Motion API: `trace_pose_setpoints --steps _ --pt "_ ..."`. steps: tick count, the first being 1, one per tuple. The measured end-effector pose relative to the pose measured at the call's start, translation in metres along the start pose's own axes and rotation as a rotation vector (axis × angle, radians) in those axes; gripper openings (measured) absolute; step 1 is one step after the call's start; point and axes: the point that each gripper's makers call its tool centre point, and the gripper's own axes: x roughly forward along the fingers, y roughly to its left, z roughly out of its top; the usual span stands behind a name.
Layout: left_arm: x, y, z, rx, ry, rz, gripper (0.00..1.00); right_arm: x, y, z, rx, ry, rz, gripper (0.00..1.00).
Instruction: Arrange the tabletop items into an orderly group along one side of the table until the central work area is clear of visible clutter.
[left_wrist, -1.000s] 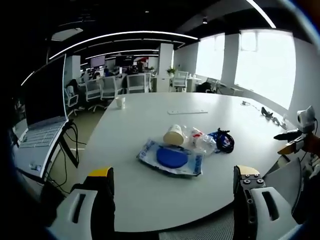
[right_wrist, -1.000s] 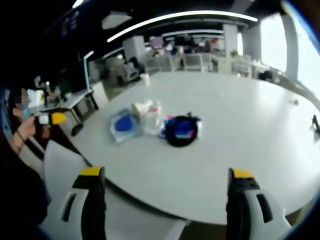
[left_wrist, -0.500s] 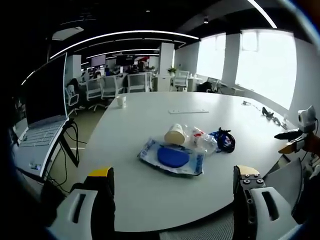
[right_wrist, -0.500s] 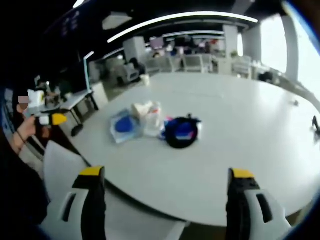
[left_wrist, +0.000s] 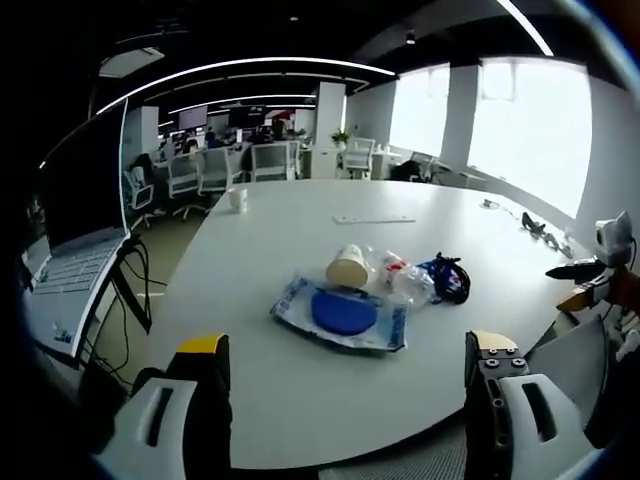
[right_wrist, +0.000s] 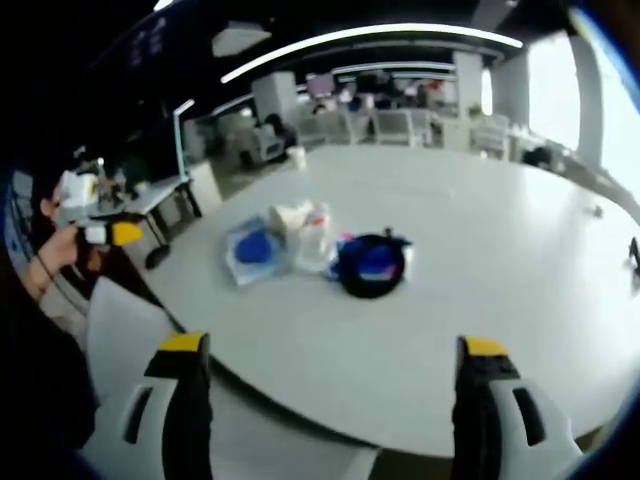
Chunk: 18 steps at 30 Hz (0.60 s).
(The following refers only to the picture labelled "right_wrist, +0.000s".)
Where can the person's dark clothing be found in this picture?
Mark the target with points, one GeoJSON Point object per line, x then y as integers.
{"type": "Point", "coordinates": [35, 380]}

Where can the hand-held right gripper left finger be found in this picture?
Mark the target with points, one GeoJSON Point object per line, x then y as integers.
{"type": "Point", "coordinates": [187, 400]}

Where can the wall monitor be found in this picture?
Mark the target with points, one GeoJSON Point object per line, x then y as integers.
{"type": "Point", "coordinates": [320, 85]}

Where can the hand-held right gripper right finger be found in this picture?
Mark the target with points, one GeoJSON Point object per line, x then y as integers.
{"type": "Point", "coordinates": [480, 400]}

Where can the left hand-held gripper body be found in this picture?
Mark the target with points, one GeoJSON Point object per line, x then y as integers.
{"type": "Point", "coordinates": [77, 197]}

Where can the small dark tabletop item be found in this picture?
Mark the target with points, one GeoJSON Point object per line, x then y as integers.
{"type": "Point", "coordinates": [635, 255]}

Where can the person's left hand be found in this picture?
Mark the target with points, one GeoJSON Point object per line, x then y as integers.
{"type": "Point", "coordinates": [57, 250]}

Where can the white plastic bag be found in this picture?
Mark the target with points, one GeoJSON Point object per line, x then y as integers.
{"type": "Point", "coordinates": [305, 235]}

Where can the black round item blue inside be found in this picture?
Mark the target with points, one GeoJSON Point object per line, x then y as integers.
{"type": "Point", "coordinates": [372, 270]}

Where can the white round table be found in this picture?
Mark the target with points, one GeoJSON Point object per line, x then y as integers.
{"type": "Point", "coordinates": [450, 310]}

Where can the black chair base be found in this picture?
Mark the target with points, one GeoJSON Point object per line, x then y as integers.
{"type": "Point", "coordinates": [156, 257]}

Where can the black wrist band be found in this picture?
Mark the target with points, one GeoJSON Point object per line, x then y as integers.
{"type": "Point", "coordinates": [45, 272]}

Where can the long curved ceiling light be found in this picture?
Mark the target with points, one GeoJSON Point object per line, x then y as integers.
{"type": "Point", "coordinates": [370, 37]}

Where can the white desk with dark legs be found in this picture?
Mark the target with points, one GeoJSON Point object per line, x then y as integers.
{"type": "Point", "coordinates": [160, 192]}

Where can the white bucket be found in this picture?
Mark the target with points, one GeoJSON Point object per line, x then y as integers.
{"type": "Point", "coordinates": [297, 158]}

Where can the row of white chairs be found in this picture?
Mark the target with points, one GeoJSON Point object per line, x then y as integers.
{"type": "Point", "coordinates": [400, 127]}

